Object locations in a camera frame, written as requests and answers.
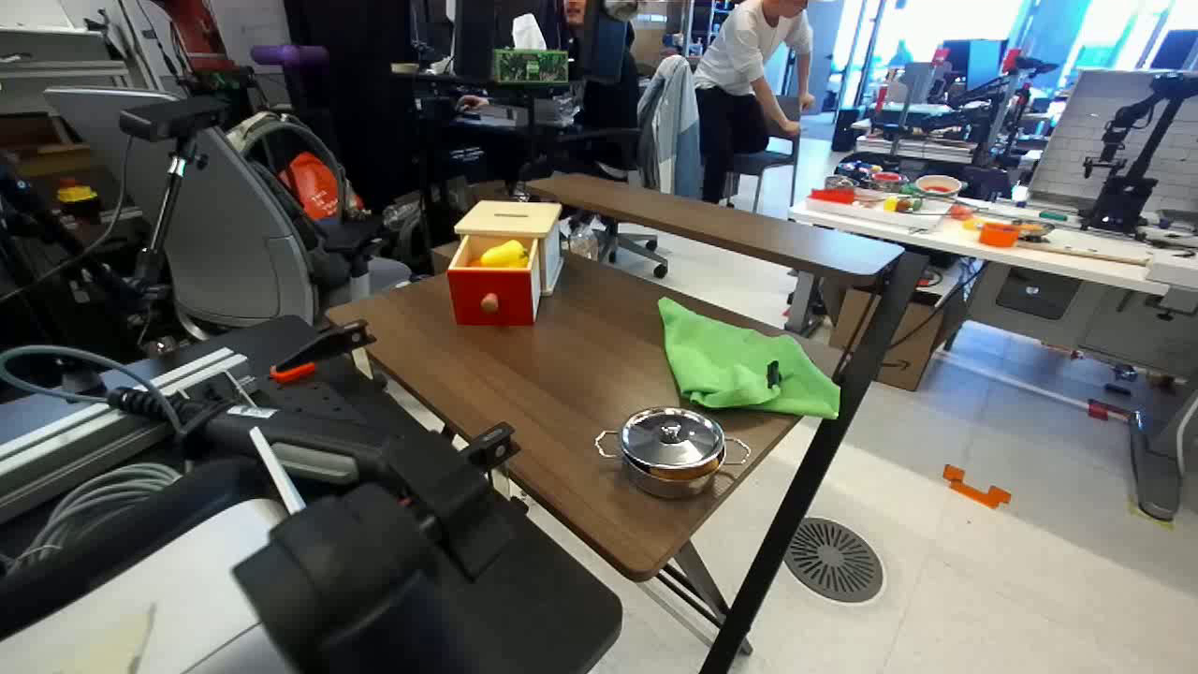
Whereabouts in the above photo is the yellow pepper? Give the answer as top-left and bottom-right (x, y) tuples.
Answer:
(480, 240), (527, 267)

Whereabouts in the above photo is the black background robot arm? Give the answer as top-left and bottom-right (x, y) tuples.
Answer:
(1079, 71), (1198, 235)

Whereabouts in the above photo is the red wooden drawer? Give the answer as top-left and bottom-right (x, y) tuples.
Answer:
(447, 235), (541, 326)

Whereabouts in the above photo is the green cloth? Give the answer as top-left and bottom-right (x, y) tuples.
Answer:
(661, 301), (843, 420)

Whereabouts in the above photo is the small steel pot with lid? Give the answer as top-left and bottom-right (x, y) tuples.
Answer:
(593, 410), (753, 484)

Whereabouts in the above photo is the light wooden box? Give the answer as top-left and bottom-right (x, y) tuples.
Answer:
(455, 200), (563, 292)

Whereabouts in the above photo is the black table clamp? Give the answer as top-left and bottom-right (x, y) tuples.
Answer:
(431, 425), (516, 501)

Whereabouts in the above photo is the office chair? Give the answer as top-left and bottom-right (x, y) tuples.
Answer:
(598, 56), (704, 277)

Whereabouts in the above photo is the raised dark shelf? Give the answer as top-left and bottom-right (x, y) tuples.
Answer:
(527, 174), (904, 277)

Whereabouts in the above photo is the black clamp with orange tip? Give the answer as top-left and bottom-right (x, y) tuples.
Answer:
(269, 321), (372, 385)

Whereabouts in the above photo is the person in white shirt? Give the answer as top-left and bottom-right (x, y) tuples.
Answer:
(696, 0), (812, 201)

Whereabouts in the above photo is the round floor drain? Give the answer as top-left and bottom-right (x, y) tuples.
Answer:
(787, 516), (884, 602)

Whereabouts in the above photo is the orange floor marker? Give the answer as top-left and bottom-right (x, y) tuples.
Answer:
(945, 466), (1013, 511)

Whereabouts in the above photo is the white background table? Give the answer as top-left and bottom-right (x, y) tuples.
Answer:
(790, 182), (1198, 524)

